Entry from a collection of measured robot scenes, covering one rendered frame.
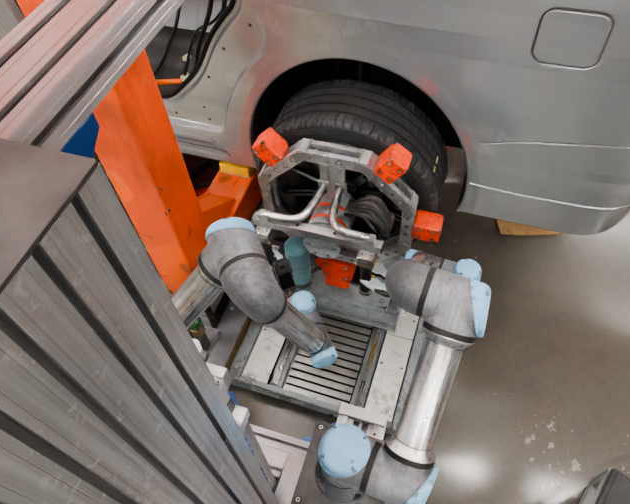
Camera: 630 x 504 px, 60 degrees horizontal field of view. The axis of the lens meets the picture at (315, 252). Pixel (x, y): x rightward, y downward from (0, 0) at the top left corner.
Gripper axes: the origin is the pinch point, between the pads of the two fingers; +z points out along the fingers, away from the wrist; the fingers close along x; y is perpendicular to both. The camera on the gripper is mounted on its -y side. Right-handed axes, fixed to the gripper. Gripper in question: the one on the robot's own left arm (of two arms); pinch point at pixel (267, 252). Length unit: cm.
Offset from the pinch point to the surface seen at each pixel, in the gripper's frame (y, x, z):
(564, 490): 83, 71, -99
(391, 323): 67, 44, -13
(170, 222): -18.6, -25.1, 11.4
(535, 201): -5, 87, -27
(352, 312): 66, 32, 0
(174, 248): -4.3, -27.3, 13.3
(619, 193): -15, 103, -42
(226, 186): 15, 1, 50
